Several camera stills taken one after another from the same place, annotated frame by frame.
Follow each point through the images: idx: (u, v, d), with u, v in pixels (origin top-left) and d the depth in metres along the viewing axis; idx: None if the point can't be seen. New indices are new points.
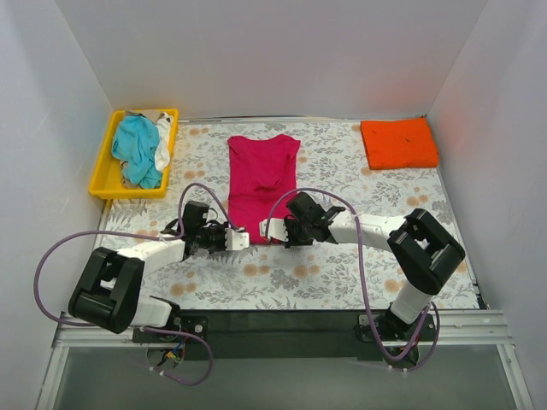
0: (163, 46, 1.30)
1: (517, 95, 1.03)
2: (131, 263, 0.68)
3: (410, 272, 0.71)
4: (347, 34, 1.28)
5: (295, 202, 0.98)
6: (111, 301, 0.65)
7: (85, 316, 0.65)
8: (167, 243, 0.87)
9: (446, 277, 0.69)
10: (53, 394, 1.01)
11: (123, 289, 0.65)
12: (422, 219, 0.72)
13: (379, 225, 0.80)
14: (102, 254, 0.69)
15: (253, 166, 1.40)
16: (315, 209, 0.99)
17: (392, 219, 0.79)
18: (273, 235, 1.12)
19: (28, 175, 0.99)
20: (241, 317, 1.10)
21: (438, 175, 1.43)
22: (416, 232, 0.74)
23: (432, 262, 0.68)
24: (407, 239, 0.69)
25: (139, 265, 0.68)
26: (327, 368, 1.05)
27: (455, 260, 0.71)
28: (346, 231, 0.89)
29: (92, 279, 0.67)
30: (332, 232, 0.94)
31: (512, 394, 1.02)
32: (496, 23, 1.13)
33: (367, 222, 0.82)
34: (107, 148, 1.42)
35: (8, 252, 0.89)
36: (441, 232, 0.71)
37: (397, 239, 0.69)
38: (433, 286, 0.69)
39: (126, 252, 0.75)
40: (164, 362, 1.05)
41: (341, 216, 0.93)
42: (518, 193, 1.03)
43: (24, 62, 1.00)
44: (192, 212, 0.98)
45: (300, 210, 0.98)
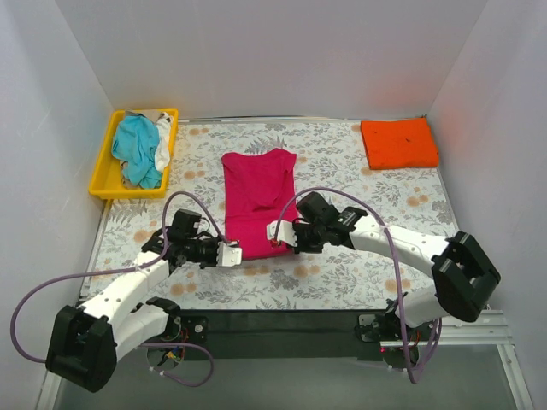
0: (163, 46, 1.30)
1: (517, 95, 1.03)
2: (96, 328, 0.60)
3: (449, 299, 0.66)
4: (347, 34, 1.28)
5: (306, 202, 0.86)
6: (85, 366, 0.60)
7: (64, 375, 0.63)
8: (145, 273, 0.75)
9: (484, 305, 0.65)
10: (53, 394, 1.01)
11: (92, 358, 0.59)
12: (465, 243, 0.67)
13: (415, 244, 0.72)
14: (68, 315, 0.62)
15: (249, 185, 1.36)
16: (330, 211, 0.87)
17: (432, 239, 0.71)
18: (282, 238, 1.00)
19: (29, 175, 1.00)
20: (241, 317, 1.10)
21: (438, 175, 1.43)
22: (455, 254, 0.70)
23: (473, 290, 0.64)
24: (450, 267, 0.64)
25: (104, 331, 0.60)
26: (327, 368, 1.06)
27: (492, 288, 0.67)
28: (371, 242, 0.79)
29: (61, 343, 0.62)
30: (353, 238, 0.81)
31: (513, 394, 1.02)
32: (496, 23, 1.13)
33: (401, 238, 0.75)
34: (107, 148, 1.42)
35: (8, 252, 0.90)
36: (483, 258, 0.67)
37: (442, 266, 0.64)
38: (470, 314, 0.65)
39: (93, 308, 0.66)
40: (164, 362, 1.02)
41: (363, 222, 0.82)
42: (518, 193, 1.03)
43: (24, 62, 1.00)
44: (183, 220, 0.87)
45: (312, 213, 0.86)
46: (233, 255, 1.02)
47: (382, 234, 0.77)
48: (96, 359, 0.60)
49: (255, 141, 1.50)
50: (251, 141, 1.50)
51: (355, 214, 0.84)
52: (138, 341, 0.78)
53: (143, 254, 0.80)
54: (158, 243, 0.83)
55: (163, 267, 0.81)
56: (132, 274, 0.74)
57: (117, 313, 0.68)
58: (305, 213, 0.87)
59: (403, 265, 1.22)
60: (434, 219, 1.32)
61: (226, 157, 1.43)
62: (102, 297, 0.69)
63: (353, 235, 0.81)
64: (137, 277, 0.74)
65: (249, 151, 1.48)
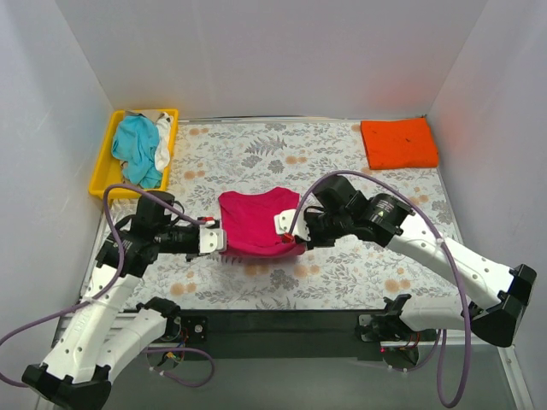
0: (163, 46, 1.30)
1: (517, 94, 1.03)
2: (65, 391, 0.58)
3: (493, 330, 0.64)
4: (347, 34, 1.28)
5: (331, 189, 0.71)
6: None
7: None
8: (103, 306, 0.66)
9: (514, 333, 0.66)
10: None
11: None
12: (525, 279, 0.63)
13: (479, 272, 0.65)
14: (34, 377, 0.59)
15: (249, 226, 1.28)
16: (356, 198, 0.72)
17: (497, 270, 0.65)
18: (297, 233, 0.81)
19: (28, 175, 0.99)
20: (241, 317, 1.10)
21: (438, 175, 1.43)
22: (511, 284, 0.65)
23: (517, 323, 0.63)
24: (511, 305, 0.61)
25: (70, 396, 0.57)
26: (327, 369, 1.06)
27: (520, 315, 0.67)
28: (415, 251, 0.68)
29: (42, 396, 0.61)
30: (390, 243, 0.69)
31: (512, 395, 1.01)
32: (497, 22, 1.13)
33: (461, 260, 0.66)
34: (107, 148, 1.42)
35: (8, 252, 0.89)
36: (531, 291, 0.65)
37: (507, 307, 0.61)
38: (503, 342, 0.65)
39: (55, 366, 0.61)
40: (164, 362, 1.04)
41: (411, 226, 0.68)
42: (518, 193, 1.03)
43: (24, 62, 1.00)
44: (148, 209, 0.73)
45: (338, 202, 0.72)
46: (213, 238, 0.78)
47: (438, 249, 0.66)
48: None
49: (255, 141, 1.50)
50: (251, 141, 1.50)
51: (391, 205, 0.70)
52: (138, 349, 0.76)
53: (99, 271, 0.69)
54: (115, 248, 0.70)
55: (126, 284, 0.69)
56: (89, 310, 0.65)
57: (86, 360, 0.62)
58: (328, 201, 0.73)
59: (403, 265, 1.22)
60: (434, 219, 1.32)
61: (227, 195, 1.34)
62: (63, 348, 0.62)
63: (395, 238, 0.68)
64: (96, 313, 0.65)
65: (249, 151, 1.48)
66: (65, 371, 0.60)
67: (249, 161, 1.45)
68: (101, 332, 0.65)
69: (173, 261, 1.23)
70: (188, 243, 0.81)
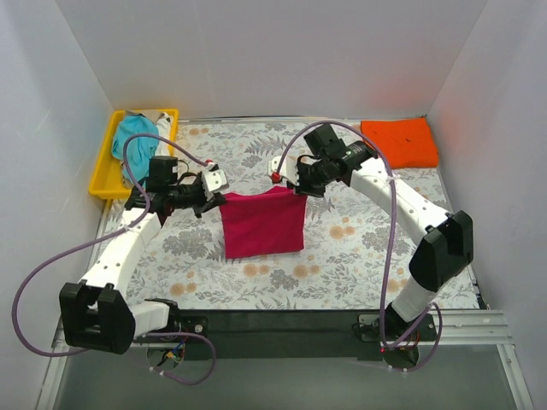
0: (163, 45, 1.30)
1: (516, 94, 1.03)
2: (105, 295, 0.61)
3: (420, 266, 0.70)
4: (347, 34, 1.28)
5: (314, 131, 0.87)
6: (105, 338, 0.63)
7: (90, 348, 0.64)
8: (136, 232, 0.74)
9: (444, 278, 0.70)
10: (52, 394, 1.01)
11: (108, 324, 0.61)
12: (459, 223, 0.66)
13: (415, 208, 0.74)
14: (73, 292, 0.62)
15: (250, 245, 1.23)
16: (337, 143, 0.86)
17: (432, 210, 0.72)
18: (284, 173, 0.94)
19: (28, 175, 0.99)
20: (241, 317, 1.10)
21: (438, 175, 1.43)
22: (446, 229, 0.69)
23: (445, 263, 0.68)
24: (438, 242, 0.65)
25: (114, 298, 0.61)
26: (328, 368, 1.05)
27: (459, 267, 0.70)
28: (371, 186, 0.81)
29: (75, 320, 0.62)
30: (355, 178, 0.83)
31: (512, 395, 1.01)
32: (497, 22, 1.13)
33: (402, 197, 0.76)
34: (107, 148, 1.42)
35: (8, 252, 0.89)
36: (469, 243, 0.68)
37: (430, 239, 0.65)
38: (432, 283, 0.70)
39: (97, 279, 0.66)
40: (164, 362, 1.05)
41: (372, 166, 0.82)
42: (518, 193, 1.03)
43: (23, 63, 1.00)
44: (159, 167, 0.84)
45: (319, 143, 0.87)
46: (216, 175, 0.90)
47: (386, 186, 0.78)
48: (112, 323, 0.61)
49: (255, 141, 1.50)
50: (251, 140, 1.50)
51: (361, 151, 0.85)
52: (143, 326, 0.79)
53: (127, 213, 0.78)
54: (140, 199, 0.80)
55: (153, 220, 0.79)
56: (123, 236, 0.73)
57: (122, 277, 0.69)
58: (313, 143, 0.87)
59: (403, 265, 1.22)
60: None
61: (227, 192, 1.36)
62: (102, 266, 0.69)
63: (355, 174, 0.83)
64: (129, 237, 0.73)
65: (249, 151, 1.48)
66: (106, 281, 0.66)
67: (249, 161, 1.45)
68: (132, 257, 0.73)
69: (173, 261, 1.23)
70: (196, 196, 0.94)
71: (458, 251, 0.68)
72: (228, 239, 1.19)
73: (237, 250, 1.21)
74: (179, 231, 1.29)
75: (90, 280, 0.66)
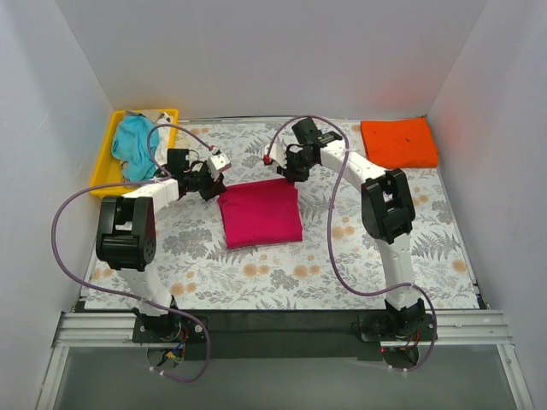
0: (163, 45, 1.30)
1: (516, 94, 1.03)
2: (141, 200, 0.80)
3: (369, 216, 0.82)
4: (346, 34, 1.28)
5: (300, 122, 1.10)
6: (134, 234, 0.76)
7: (115, 254, 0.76)
8: (163, 184, 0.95)
9: (392, 231, 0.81)
10: (52, 395, 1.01)
11: (141, 222, 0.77)
12: (395, 177, 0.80)
13: (361, 168, 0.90)
14: (112, 200, 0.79)
15: (249, 229, 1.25)
16: (315, 132, 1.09)
17: (374, 168, 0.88)
18: (273, 158, 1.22)
19: (28, 175, 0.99)
20: (241, 317, 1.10)
21: (438, 175, 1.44)
22: (388, 187, 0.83)
23: (387, 213, 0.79)
24: (375, 188, 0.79)
25: (149, 201, 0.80)
26: (328, 368, 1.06)
27: (405, 221, 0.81)
28: (332, 158, 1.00)
29: (110, 224, 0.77)
30: (322, 155, 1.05)
31: (513, 394, 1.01)
32: (497, 22, 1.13)
33: (354, 161, 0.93)
34: (107, 148, 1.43)
35: (8, 253, 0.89)
36: (406, 196, 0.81)
37: (367, 187, 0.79)
38: (381, 234, 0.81)
39: (132, 195, 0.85)
40: (164, 362, 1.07)
41: (334, 145, 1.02)
42: (518, 192, 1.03)
43: (24, 63, 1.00)
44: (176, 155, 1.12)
45: (302, 131, 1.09)
46: (221, 158, 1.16)
47: (343, 156, 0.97)
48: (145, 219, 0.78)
49: (255, 141, 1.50)
50: (251, 140, 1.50)
51: (332, 137, 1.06)
52: (153, 289, 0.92)
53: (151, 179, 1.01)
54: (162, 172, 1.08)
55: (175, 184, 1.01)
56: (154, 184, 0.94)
57: None
58: (297, 131, 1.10)
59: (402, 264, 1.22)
60: (434, 219, 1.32)
61: (226, 187, 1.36)
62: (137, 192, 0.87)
63: (322, 150, 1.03)
64: (156, 184, 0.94)
65: (249, 151, 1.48)
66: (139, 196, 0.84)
67: (249, 161, 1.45)
68: (159, 196, 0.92)
69: (173, 261, 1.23)
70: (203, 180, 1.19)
71: (400, 205, 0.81)
72: (228, 225, 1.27)
73: (236, 237, 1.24)
74: (179, 231, 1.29)
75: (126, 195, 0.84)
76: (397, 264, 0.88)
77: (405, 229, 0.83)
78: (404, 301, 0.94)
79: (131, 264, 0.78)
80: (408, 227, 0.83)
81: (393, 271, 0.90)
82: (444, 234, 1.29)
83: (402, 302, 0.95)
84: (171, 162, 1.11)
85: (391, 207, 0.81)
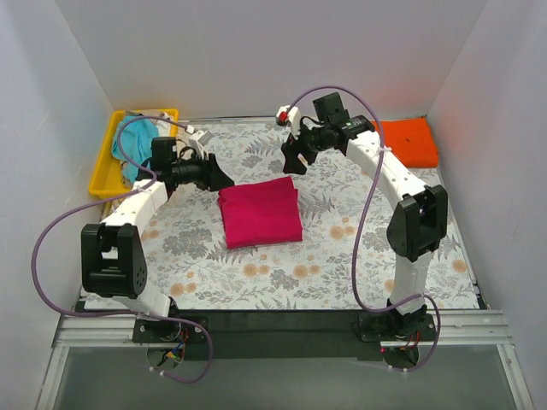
0: (163, 45, 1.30)
1: (516, 94, 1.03)
2: (125, 231, 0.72)
3: (397, 232, 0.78)
4: (346, 34, 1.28)
5: (325, 98, 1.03)
6: (123, 270, 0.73)
7: (104, 287, 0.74)
8: (148, 193, 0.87)
9: (418, 249, 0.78)
10: (52, 395, 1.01)
11: (127, 260, 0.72)
12: (436, 195, 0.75)
13: (397, 178, 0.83)
14: (92, 231, 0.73)
15: (250, 230, 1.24)
16: (341, 114, 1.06)
17: (413, 181, 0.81)
18: (291, 115, 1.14)
19: (28, 175, 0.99)
20: (241, 317, 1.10)
21: (438, 175, 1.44)
22: (423, 202, 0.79)
23: (420, 234, 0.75)
24: (414, 207, 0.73)
25: (133, 232, 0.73)
26: (328, 369, 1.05)
27: (433, 240, 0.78)
28: (361, 154, 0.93)
29: (95, 258, 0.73)
30: (349, 147, 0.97)
31: (513, 394, 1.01)
32: (496, 23, 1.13)
33: (388, 167, 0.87)
34: (107, 148, 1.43)
35: (8, 253, 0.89)
36: (442, 215, 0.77)
37: (407, 206, 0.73)
38: (407, 253, 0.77)
39: (114, 219, 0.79)
40: (164, 362, 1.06)
41: (364, 138, 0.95)
42: (518, 192, 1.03)
43: (24, 63, 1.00)
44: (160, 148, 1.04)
45: (325, 110, 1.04)
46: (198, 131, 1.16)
47: (376, 157, 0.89)
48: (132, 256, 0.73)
49: (255, 141, 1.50)
50: (251, 140, 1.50)
51: (361, 125, 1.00)
52: (149, 303, 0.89)
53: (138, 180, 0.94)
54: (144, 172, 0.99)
55: (162, 187, 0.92)
56: (138, 195, 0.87)
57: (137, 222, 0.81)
58: (320, 108, 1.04)
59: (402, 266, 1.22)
60: None
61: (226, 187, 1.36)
62: (119, 213, 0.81)
63: (350, 143, 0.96)
64: (141, 196, 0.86)
65: (249, 151, 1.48)
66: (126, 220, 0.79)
67: (249, 161, 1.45)
68: (145, 211, 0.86)
69: (173, 261, 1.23)
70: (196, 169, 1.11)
71: (432, 225, 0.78)
72: (228, 225, 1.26)
73: (236, 237, 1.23)
74: (179, 231, 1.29)
75: (108, 219, 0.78)
76: (414, 278, 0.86)
77: (430, 247, 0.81)
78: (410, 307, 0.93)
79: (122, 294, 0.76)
80: (434, 245, 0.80)
81: (407, 283, 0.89)
82: (444, 234, 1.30)
83: (406, 308, 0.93)
84: (159, 155, 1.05)
85: (424, 226, 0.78)
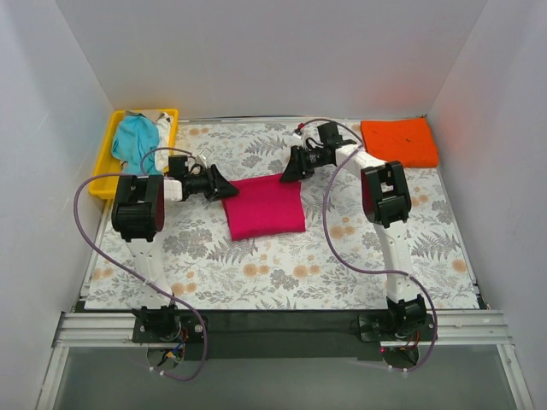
0: (163, 45, 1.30)
1: (516, 94, 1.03)
2: (153, 180, 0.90)
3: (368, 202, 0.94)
4: (346, 34, 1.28)
5: (324, 125, 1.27)
6: (148, 203, 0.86)
7: (129, 223, 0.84)
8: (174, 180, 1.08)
9: (387, 216, 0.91)
10: (52, 395, 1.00)
11: (155, 195, 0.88)
12: (394, 169, 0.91)
13: (365, 162, 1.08)
14: (128, 177, 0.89)
15: (254, 219, 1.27)
16: (337, 137, 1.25)
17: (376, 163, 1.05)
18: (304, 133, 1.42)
19: (28, 175, 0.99)
20: (241, 317, 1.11)
21: (438, 175, 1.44)
22: (388, 178, 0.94)
23: (383, 198, 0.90)
24: (373, 174, 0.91)
25: (161, 179, 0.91)
26: (328, 368, 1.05)
27: (400, 208, 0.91)
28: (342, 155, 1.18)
29: (126, 197, 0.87)
30: (337, 155, 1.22)
31: (512, 394, 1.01)
32: (497, 23, 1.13)
33: (360, 156, 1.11)
34: (107, 148, 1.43)
35: (8, 254, 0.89)
36: (403, 186, 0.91)
37: (367, 172, 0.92)
38: (378, 219, 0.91)
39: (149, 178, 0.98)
40: (164, 362, 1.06)
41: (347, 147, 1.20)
42: (518, 192, 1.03)
43: (24, 64, 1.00)
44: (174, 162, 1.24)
45: (324, 132, 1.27)
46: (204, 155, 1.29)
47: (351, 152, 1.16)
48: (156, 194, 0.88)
49: (255, 141, 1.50)
50: (251, 140, 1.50)
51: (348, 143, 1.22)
52: (156, 271, 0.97)
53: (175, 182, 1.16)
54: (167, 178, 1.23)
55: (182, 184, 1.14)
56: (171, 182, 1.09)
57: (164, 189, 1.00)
58: (320, 131, 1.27)
59: None
60: (434, 219, 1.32)
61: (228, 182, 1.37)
62: None
63: (337, 152, 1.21)
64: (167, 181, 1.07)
65: (249, 151, 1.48)
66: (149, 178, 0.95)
67: (249, 161, 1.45)
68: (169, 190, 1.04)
69: (173, 261, 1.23)
70: (201, 184, 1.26)
71: (397, 194, 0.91)
72: (232, 216, 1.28)
73: (240, 230, 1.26)
74: (179, 231, 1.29)
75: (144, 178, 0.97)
76: (394, 250, 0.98)
77: (401, 216, 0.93)
78: (402, 293, 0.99)
79: (140, 233, 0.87)
80: (403, 214, 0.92)
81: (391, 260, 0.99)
82: (443, 234, 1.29)
83: (402, 292, 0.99)
84: (173, 169, 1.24)
85: (387, 196, 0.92)
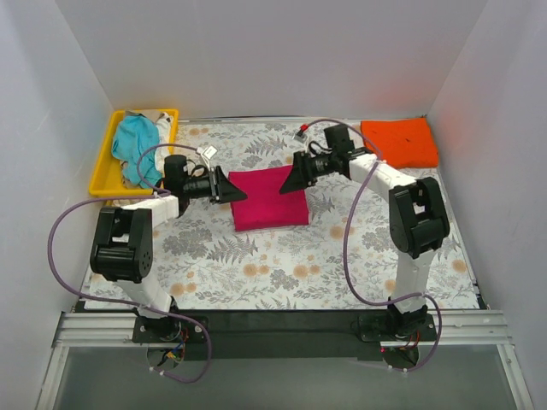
0: (163, 45, 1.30)
1: (515, 94, 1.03)
2: (138, 213, 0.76)
3: (398, 228, 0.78)
4: (345, 34, 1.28)
5: (332, 128, 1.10)
6: (132, 246, 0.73)
7: (110, 267, 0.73)
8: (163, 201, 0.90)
9: (420, 246, 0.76)
10: (52, 395, 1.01)
11: (138, 237, 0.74)
12: (426, 185, 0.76)
13: (391, 178, 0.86)
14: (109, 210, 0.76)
15: (258, 208, 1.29)
16: (348, 143, 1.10)
17: (404, 178, 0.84)
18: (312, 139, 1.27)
19: (28, 175, 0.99)
20: (241, 317, 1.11)
21: (438, 175, 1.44)
22: (419, 196, 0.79)
23: (417, 225, 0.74)
24: (405, 199, 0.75)
25: (146, 213, 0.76)
26: (327, 368, 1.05)
27: (435, 238, 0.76)
28: (361, 170, 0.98)
29: (108, 236, 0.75)
30: (350, 167, 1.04)
31: (512, 394, 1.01)
32: (496, 23, 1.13)
33: (383, 172, 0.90)
34: (107, 148, 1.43)
35: (8, 254, 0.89)
36: (438, 206, 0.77)
37: (397, 194, 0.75)
38: (408, 248, 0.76)
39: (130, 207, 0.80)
40: (164, 362, 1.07)
41: (364, 158, 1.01)
42: (518, 193, 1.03)
43: (24, 64, 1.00)
44: (173, 170, 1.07)
45: (333, 138, 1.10)
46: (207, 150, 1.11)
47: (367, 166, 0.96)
48: (140, 232, 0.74)
49: (255, 141, 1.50)
50: (251, 140, 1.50)
51: (361, 153, 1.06)
52: (151, 295, 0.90)
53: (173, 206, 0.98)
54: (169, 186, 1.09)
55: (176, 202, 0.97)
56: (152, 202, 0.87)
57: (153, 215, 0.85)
58: (328, 137, 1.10)
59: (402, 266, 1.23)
60: None
61: (230, 173, 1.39)
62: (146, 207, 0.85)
63: (350, 162, 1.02)
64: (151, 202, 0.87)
65: (249, 151, 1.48)
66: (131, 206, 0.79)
67: (249, 161, 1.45)
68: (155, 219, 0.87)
69: (173, 261, 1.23)
70: (204, 189, 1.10)
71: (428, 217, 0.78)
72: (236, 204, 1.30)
73: (244, 218, 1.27)
74: (179, 231, 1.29)
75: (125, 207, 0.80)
76: (414, 276, 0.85)
77: (433, 245, 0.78)
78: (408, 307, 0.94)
79: (125, 277, 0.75)
80: (437, 243, 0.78)
81: (408, 281, 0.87)
82: None
83: (406, 306, 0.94)
84: (171, 176, 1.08)
85: (421, 220, 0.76)
